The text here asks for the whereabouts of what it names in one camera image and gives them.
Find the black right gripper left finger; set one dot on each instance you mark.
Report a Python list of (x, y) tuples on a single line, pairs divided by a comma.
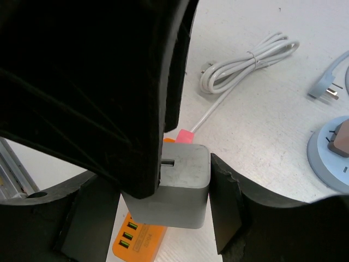
[(71, 221)]

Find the blue round power socket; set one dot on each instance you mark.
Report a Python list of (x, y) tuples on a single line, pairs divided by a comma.
[(329, 166)]

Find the white cube charger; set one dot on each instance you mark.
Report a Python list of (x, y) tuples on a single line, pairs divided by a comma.
[(181, 198)]

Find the brown pink plug adapter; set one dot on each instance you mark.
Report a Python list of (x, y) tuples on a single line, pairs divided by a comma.
[(339, 140)]

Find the orange power strip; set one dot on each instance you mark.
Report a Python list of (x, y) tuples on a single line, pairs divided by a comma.
[(136, 241)]

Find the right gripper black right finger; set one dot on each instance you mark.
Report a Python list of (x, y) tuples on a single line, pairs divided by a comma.
[(252, 223)]

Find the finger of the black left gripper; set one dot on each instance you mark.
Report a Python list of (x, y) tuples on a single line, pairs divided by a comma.
[(95, 83)]

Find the aluminium front rail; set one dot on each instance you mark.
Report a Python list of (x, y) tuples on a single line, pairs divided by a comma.
[(15, 180)]

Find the pink square plug adapter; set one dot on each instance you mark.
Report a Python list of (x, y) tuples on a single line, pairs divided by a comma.
[(185, 137)]

